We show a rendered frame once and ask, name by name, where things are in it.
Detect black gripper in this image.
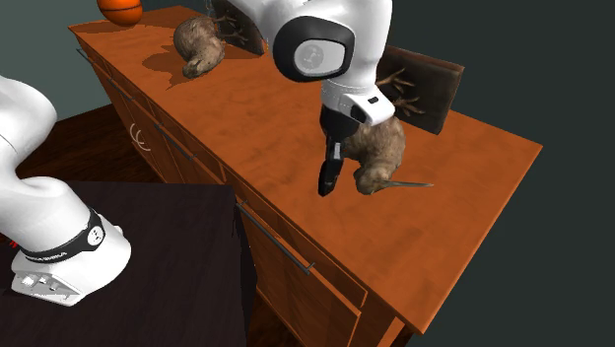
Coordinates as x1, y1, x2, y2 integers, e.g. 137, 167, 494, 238
317, 104, 361, 198

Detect dark robot stand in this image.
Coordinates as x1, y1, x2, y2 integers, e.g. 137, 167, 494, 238
0, 180, 257, 347

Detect orange basketball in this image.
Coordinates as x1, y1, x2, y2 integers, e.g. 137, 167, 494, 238
96, 0, 144, 28

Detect brown kiwi bird figure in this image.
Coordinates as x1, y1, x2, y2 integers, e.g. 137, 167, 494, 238
171, 0, 268, 81
342, 44, 466, 197

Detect orange wooden sideboard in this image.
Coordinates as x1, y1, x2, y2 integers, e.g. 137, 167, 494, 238
68, 5, 544, 347

